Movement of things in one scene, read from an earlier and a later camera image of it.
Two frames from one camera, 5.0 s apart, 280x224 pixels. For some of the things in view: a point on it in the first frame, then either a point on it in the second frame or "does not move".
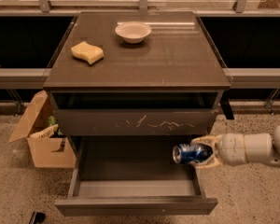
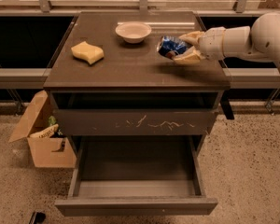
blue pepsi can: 188,153 to 171,47
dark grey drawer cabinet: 136,74 does not move
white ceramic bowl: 133,33 does not move
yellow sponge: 88,51 does not move
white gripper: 231,148 to 212,43
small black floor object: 36,217 does not move
